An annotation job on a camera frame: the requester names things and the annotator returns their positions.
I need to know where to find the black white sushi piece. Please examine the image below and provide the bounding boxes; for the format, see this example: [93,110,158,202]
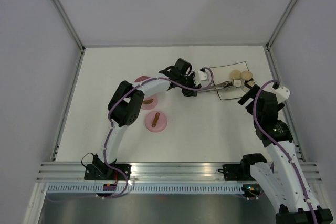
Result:
[233,79,242,88]
[243,78,255,93]

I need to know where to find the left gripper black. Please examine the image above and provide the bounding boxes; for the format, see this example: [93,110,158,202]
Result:
[178,73,202,98]

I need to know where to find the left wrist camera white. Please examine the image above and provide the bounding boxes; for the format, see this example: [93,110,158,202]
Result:
[195,69,211,83]

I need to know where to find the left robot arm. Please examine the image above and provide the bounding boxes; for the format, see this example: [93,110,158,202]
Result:
[83,58,209,181]

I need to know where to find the left aluminium frame post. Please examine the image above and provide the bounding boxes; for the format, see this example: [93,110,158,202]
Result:
[51,0,85,52]

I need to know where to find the round beige bun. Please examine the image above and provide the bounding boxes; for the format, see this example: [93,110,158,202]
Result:
[240,71,253,81]
[230,70,241,80]

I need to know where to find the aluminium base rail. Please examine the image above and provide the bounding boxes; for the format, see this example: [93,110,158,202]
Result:
[36,161,323,183]

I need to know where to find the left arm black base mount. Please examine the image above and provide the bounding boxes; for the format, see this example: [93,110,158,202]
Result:
[84,164,131,181]

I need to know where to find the right aluminium frame post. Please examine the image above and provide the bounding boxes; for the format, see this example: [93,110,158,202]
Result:
[264,0,298,50]

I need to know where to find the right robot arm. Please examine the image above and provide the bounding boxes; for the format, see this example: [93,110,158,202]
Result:
[238,80,333,223]

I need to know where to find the metal tongs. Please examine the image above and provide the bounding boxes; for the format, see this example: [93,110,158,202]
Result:
[200,81,236,92]

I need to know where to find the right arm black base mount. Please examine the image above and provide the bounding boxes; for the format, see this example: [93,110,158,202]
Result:
[217,164,246,182]

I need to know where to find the pink lunch box lid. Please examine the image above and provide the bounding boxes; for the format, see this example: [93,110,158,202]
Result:
[145,111,168,133]

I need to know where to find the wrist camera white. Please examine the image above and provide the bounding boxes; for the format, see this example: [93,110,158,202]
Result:
[195,69,211,83]
[273,86,290,104]

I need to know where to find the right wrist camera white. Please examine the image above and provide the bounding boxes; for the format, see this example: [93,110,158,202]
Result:
[273,86,290,104]

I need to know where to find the white square plate black rim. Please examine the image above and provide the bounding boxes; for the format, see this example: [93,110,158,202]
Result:
[210,61,250,101]

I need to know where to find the white slotted cable duct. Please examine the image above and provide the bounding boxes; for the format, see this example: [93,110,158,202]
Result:
[47,183,244,194]

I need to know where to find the pink cylindrical lunch box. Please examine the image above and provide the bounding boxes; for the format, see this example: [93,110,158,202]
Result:
[133,76,160,111]

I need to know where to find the aluminium frame post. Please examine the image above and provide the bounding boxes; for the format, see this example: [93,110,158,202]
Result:
[264,0,298,50]
[51,0,85,52]

